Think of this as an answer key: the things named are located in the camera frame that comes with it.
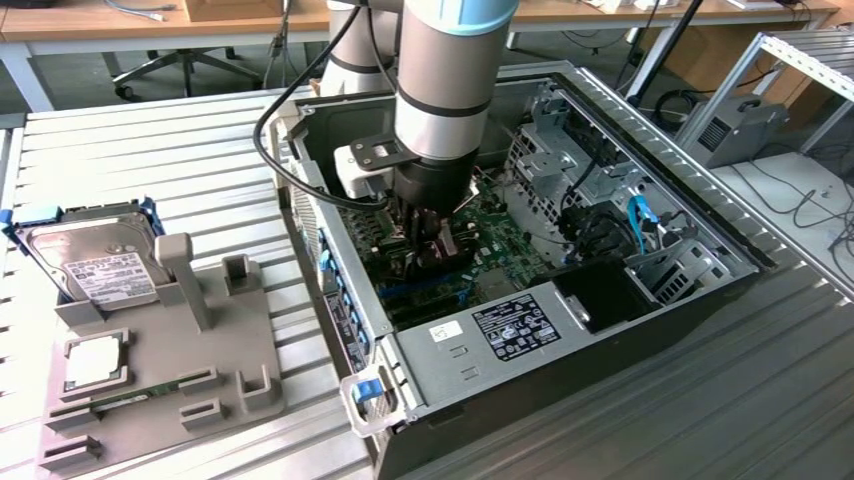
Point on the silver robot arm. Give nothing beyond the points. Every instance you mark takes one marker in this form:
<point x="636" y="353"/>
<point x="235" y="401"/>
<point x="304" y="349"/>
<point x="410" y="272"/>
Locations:
<point x="440" y="75"/>

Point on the blue expansion slot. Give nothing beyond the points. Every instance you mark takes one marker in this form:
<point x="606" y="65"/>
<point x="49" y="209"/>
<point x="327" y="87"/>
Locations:
<point x="388" y="290"/>

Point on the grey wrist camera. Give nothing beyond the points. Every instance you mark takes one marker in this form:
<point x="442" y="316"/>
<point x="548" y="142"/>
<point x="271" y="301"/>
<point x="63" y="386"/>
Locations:
<point x="360" y="172"/>

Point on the hard disk with blue caddy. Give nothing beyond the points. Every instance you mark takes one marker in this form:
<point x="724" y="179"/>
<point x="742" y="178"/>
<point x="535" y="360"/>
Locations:
<point x="87" y="250"/>

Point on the grey parts rack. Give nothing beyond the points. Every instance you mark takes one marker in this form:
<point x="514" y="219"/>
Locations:
<point x="167" y="350"/>

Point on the metal socket cover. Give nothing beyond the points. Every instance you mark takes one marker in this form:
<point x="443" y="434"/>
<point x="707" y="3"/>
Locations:
<point x="474" y="192"/>

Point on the brown box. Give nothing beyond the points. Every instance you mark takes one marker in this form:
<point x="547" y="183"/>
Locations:
<point x="227" y="10"/>

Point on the aluminium frame slat table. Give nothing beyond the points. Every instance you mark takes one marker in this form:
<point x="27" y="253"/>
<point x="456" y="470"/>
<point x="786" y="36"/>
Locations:
<point x="821" y="55"/>

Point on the silver CPU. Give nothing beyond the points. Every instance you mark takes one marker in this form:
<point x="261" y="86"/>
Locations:
<point x="93" y="362"/>

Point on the grey power supply unit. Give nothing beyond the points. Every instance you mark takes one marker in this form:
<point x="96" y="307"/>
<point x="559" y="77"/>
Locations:
<point x="454" y="360"/>

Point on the open black PC case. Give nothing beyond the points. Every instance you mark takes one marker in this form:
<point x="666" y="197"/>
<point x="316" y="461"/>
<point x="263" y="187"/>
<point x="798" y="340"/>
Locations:
<point x="534" y="400"/>

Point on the green motherboard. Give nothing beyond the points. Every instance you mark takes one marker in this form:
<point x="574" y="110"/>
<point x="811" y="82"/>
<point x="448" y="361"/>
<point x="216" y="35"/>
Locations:
<point x="507" y="245"/>

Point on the blue case latch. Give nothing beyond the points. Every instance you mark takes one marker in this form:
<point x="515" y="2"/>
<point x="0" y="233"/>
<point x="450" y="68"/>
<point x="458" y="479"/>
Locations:
<point x="366" y="390"/>

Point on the graphics card with metal bracket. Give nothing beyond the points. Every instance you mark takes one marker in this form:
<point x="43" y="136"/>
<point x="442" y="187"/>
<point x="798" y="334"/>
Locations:
<point x="447" y="250"/>

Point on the black pole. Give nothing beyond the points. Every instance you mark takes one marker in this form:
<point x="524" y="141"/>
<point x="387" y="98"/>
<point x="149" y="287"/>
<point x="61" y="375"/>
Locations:
<point x="666" y="47"/>

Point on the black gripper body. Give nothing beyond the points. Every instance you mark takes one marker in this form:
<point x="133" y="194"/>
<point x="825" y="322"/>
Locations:
<point x="434" y="185"/>

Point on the office chair base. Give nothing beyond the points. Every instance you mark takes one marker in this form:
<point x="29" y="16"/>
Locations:
<point x="181" y="65"/>

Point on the blue slot cover clip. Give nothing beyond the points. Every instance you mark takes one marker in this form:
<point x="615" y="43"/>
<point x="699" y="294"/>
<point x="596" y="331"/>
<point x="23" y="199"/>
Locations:
<point x="325" y="261"/>
<point x="364" y="345"/>
<point x="351" y="317"/>

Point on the green RAM stick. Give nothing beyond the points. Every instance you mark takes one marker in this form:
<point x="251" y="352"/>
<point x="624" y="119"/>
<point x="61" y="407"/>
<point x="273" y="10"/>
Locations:
<point x="133" y="397"/>

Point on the silver chipset heatsink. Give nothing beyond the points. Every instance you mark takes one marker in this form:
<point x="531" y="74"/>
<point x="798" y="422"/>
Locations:
<point x="502" y="285"/>

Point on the metal disk bay cage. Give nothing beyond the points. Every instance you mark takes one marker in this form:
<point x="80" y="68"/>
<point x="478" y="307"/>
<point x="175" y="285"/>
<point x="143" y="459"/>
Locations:
<point x="547" y="167"/>

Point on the grey control box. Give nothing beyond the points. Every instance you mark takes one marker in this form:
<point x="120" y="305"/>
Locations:
<point x="740" y="135"/>

